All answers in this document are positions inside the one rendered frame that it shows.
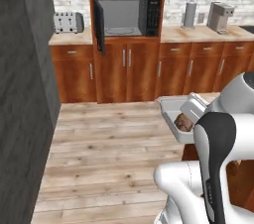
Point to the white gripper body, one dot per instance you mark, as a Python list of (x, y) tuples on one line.
[(193, 106)]

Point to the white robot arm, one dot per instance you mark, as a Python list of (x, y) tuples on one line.
[(215, 142)]

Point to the brown chicken drumstick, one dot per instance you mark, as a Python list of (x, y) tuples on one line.
[(183, 123)]

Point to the pale grey tupperware container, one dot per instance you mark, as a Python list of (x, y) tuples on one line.
[(169, 105)]

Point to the wooden base cupboard door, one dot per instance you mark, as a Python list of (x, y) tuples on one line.
[(236, 69), (205, 74), (173, 76), (72, 81), (112, 79), (144, 72)]

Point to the black microwave oven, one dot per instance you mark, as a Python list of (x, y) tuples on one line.
[(150, 16)]

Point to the black microwave door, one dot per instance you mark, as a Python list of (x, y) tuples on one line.
[(100, 26)]

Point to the wooden drawer front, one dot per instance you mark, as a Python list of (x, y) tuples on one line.
[(229, 49), (198, 49), (165, 50), (84, 52)]

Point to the grey coffee machine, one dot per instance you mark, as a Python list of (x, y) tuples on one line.
[(220, 16)]

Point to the dark sink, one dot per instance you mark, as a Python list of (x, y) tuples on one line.
[(248, 29)]

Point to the silver toaster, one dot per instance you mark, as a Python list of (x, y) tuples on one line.
[(67, 22)]

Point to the dark grey fridge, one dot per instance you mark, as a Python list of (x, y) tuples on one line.
[(23, 95)]

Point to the white wall outlet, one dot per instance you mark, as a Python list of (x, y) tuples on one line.
[(201, 18)]

